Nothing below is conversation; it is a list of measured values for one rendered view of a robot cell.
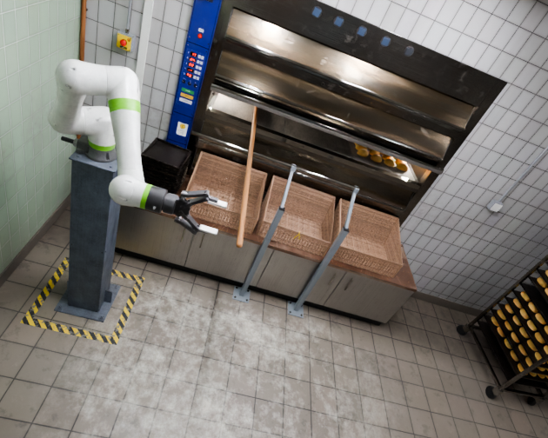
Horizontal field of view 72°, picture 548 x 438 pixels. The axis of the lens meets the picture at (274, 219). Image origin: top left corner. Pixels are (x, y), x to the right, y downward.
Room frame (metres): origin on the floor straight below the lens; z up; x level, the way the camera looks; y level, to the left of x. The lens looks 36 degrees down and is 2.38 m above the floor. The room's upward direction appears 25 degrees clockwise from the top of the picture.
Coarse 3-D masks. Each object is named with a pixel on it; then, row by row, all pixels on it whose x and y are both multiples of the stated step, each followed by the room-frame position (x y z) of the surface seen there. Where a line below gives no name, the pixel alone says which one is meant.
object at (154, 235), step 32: (128, 224) 1.94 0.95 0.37; (160, 224) 1.99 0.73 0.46; (256, 224) 2.31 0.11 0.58; (160, 256) 2.00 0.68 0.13; (192, 256) 2.05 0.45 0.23; (224, 256) 2.10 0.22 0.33; (288, 256) 2.19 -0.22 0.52; (320, 256) 2.28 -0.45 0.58; (256, 288) 2.21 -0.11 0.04; (288, 288) 2.22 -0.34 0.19; (320, 288) 2.27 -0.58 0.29; (352, 288) 2.32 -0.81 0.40; (384, 288) 2.37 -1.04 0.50; (416, 288) 2.43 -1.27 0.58; (384, 320) 2.41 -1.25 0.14
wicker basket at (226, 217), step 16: (208, 160) 2.51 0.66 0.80; (224, 160) 2.55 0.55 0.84; (192, 176) 2.25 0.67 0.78; (208, 176) 2.49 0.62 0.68; (224, 176) 2.52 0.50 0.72; (240, 176) 2.56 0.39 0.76; (224, 192) 2.50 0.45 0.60; (240, 192) 2.53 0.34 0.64; (256, 192) 2.57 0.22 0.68; (192, 208) 2.16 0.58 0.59; (208, 208) 2.10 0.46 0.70; (240, 208) 2.40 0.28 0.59; (256, 208) 2.42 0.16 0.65; (224, 224) 2.13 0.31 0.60
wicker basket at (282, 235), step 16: (272, 176) 2.63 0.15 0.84; (288, 192) 2.65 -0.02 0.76; (304, 192) 2.68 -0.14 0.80; (320, 192) 2.71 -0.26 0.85; (272, 208) 2.59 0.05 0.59; (288, 208) 2.62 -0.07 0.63; (304, 208) 2.66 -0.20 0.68; (320, 208) 2.69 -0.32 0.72; (288, 224) 2.47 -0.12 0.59; (304, 224) 2.57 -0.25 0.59; (320, 224) 2.67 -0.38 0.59; (272, 240) 2.21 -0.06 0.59; (288, 240) 2.24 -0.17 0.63; (304, 240) 2.25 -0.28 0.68; (320, 240) 2.27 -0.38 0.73
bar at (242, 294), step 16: (224, 144) 2.21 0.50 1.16; (272, 160) 2.28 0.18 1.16; (320, 176) 2.35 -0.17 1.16; (352, 192) 2.42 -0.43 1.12; (272, 224) 2.09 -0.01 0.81; (336, 240) 2.21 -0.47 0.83; (256, 256) 2.11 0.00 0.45; (320, 272) 2.19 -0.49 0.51; (240, 288) 2.17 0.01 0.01; (288, 304) 2.22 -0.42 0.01
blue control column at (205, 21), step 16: (192, 16) 2.46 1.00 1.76; (208, 16) 2.48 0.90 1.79; (192, 32) 2.46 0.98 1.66; (208, 32) 2.48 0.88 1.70; (192, 48) 2.46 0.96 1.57; (208, 48) 2.49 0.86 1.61; (176, 96) 2.46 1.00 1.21; (176, 112) 2.46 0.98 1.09; (192, 112) 2.48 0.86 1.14; (176, 128) 2.47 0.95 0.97; (176, 144) 2.47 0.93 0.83
